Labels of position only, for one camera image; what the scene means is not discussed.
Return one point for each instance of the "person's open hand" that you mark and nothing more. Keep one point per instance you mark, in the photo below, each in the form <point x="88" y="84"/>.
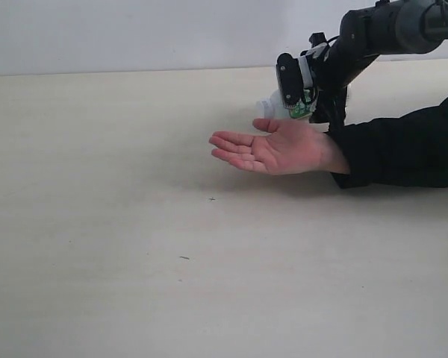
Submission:
<point x="287" y="147"/>

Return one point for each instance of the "white bottle green label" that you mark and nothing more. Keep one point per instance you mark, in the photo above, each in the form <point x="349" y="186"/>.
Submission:
<point x="273" y="107"/>

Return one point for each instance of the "black sleeved forearm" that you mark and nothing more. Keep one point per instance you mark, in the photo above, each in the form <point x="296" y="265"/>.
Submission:
<point x="410" y="151"/>

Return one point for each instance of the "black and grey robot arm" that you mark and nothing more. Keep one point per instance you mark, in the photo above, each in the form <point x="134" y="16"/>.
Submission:
<point x="387" y="28"/>

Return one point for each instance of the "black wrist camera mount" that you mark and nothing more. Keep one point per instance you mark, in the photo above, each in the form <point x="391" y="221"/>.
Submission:
<point x="297" y="77"/>

